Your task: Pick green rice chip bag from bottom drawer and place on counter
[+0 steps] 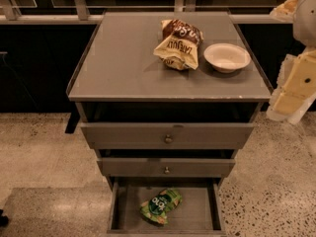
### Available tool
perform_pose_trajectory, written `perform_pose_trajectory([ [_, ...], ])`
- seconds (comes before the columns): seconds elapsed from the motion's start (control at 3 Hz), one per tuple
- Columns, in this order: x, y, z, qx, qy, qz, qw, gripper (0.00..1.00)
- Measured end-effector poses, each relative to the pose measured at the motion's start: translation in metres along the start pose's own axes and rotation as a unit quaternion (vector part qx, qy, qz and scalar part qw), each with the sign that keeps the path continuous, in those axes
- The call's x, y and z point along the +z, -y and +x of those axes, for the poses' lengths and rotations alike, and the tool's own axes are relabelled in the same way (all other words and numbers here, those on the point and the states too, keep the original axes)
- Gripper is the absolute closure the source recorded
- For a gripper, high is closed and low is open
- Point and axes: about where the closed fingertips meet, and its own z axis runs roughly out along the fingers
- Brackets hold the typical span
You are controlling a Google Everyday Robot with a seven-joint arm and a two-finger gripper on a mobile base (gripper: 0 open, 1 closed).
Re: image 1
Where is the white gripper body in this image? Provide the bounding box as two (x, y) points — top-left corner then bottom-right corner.
(267, 47), (316, 124)

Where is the brass drawer knob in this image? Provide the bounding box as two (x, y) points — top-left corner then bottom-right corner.
(164, 134), (174, 144)
(164, 167), (170, 175)

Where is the white paper bowl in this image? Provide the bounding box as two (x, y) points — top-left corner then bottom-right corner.
(203, 43), (251, 73)

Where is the grey bottom drawer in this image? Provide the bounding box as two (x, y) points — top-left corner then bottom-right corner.
(106, 179), (227, 237)

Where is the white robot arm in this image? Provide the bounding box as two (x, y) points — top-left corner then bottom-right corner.
(267, 0), (316, 124)

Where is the brass middle drawer knob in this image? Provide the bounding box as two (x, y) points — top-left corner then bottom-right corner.
(164, 167), (170, 175)

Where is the grey drawer cabinet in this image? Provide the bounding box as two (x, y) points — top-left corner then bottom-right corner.
(65, 11), (276, 237)

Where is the brass top drawer knob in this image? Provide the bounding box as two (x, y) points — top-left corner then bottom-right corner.
(164, 134), (174, 144)

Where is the grey top drawer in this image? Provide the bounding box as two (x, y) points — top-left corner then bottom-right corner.
(81, 122), (254, 149)

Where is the brown yellow chip bag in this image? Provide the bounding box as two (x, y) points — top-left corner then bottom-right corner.
(153, 19), (203, 70)

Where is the grey middle drawer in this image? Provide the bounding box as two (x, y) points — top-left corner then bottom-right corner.
(97, 158), (235, 178)

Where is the grey drawer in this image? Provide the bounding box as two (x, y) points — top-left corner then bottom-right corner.
(106, 179), (227, 237)
(97, 158), (235, 178)
(81, 122), (254, 149)

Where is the black object at floor edge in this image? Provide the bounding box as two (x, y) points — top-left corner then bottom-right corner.
(0, 209), (9, 226)

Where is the green rice chip bag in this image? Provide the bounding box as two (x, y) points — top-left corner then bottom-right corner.
(139, 188), (183, 225)

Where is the white metal railing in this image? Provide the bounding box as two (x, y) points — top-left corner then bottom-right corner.
(0, 0), (316, 26)

